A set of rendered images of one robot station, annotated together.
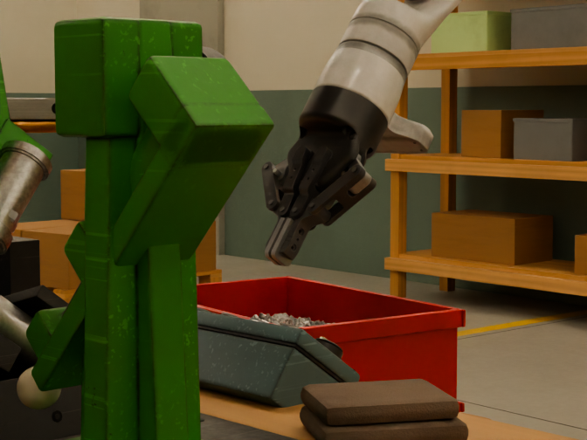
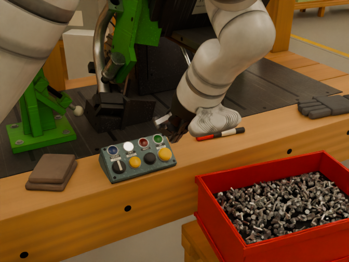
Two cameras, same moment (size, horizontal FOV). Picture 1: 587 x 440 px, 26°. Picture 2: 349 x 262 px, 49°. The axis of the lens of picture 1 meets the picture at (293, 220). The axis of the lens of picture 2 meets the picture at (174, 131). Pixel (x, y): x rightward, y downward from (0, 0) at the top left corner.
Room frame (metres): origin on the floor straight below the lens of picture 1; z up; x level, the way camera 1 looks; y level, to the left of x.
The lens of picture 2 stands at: (1.28, -0.63, 1.37)
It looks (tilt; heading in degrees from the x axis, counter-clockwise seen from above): 29 degrees down; 106
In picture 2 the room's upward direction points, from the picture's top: straight up
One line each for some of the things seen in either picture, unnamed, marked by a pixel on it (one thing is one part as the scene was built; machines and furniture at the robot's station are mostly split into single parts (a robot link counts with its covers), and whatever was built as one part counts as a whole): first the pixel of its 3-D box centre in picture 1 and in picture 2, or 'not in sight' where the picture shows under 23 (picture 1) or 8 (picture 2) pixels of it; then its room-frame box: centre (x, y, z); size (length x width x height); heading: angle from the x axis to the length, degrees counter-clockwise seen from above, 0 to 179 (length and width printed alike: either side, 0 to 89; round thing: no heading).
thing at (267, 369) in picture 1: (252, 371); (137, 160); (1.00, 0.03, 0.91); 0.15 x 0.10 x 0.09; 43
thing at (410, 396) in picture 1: (382, 412); (52, 171); (0.85, -0.06, 0.91); 0.10 x 0.08 x 0.03; 102
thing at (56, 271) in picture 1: (102, 235); not in sight; (7.48, 1.13, 0.37); 1.20 x 0.80 x 0.74; 139
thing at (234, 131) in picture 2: not in sight; (220, 133); (1.16, 0.21, 0.91); 0.13 x 0.02 x 0.02; 35
